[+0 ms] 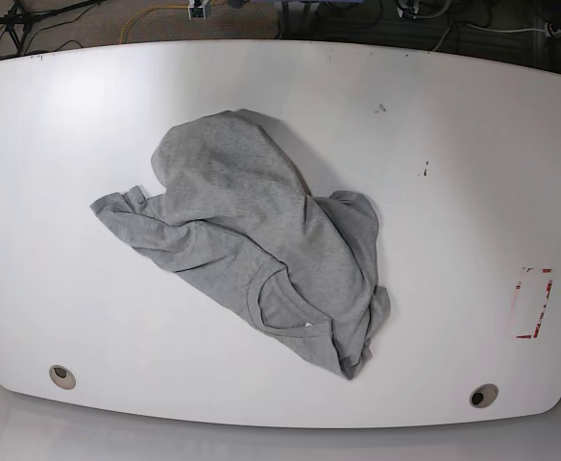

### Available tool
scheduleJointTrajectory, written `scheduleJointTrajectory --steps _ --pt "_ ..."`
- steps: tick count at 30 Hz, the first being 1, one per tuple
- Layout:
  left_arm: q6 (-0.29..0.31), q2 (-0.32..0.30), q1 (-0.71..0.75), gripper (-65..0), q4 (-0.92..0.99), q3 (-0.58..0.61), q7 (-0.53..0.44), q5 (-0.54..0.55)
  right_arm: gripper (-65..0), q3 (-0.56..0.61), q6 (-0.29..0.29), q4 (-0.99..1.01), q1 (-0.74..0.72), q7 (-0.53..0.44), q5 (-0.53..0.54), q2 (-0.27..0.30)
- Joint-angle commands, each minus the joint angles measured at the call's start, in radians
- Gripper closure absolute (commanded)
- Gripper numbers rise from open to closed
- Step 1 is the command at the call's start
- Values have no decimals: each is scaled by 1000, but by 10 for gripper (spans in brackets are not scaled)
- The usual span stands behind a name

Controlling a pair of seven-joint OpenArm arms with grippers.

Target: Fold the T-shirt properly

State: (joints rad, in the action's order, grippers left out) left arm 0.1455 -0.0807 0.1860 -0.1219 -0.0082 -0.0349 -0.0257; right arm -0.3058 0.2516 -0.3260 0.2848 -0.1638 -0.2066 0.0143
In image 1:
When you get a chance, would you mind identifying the grey T-shirt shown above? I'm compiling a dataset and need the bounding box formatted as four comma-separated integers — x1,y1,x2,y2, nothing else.
91,111,390,380

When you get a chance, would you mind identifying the small white box on floor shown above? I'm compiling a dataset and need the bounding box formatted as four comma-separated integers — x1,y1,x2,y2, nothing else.
188,0,212,20

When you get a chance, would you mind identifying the red tape marking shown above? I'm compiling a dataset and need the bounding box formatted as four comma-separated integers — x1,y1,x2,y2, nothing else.
511,267,553,339

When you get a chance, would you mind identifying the black tripod stand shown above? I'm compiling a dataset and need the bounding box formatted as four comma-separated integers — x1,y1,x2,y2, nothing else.
0,1,102,56

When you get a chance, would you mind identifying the yellow cable on floor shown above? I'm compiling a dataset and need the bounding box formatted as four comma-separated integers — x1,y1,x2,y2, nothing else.
120,5,190,44

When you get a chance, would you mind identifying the right table cable grommet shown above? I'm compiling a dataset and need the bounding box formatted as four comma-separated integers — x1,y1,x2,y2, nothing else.
469,383,499,409

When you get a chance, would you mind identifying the table cable grommet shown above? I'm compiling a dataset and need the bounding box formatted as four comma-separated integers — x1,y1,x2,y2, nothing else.
469,383,499,409
49,365,76,390

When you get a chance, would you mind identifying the left table cable grommet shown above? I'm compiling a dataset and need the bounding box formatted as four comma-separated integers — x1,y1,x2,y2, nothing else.
49,365,76,390

